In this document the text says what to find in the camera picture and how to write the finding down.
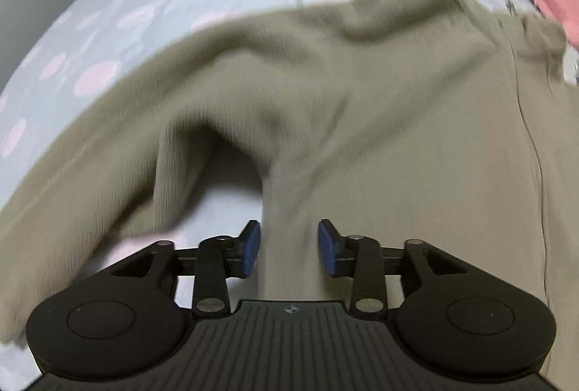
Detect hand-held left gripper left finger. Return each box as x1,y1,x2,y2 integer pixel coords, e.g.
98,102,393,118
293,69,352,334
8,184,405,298
104,220,262,318

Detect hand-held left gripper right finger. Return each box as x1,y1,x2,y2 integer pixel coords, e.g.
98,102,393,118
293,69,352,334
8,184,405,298
319,219,476,319

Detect khaki fleece jacket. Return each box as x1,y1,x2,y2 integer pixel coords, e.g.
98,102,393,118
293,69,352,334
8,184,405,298
0,0,579,391

